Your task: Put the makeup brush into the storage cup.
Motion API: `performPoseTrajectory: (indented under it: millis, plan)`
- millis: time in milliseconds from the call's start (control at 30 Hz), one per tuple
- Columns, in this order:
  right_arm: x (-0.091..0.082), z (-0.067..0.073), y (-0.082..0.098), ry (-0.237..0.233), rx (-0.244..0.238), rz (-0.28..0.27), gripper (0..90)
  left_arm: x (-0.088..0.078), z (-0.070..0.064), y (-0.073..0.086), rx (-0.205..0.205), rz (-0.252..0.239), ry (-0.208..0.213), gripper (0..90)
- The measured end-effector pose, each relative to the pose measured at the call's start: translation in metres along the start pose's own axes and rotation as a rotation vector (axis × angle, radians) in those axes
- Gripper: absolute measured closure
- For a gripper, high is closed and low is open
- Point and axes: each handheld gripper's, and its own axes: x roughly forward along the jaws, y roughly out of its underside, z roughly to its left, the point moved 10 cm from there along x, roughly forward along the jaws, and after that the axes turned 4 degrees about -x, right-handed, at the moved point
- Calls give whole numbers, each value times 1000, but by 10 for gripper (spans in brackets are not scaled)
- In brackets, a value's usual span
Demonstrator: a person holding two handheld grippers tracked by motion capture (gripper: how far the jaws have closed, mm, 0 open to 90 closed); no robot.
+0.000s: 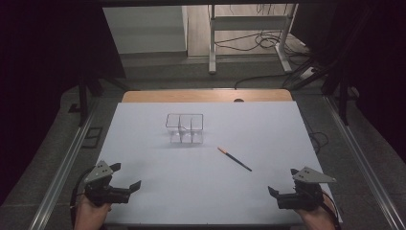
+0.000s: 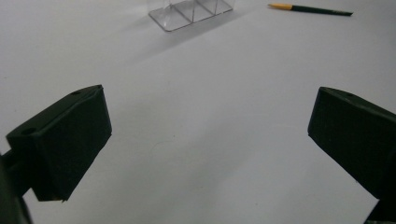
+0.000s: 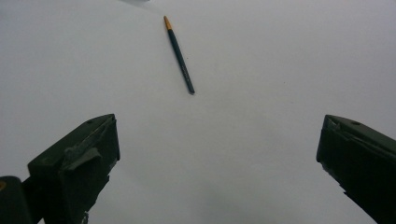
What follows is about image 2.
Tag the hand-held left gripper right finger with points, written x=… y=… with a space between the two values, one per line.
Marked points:
x=351 y=137

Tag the clear plastic divided organizer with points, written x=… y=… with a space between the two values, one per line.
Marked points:
x=190 y=14

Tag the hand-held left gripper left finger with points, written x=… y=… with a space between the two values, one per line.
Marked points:
x=59 y=143

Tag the dark green pencil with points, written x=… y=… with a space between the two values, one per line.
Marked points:
x=311 y=9

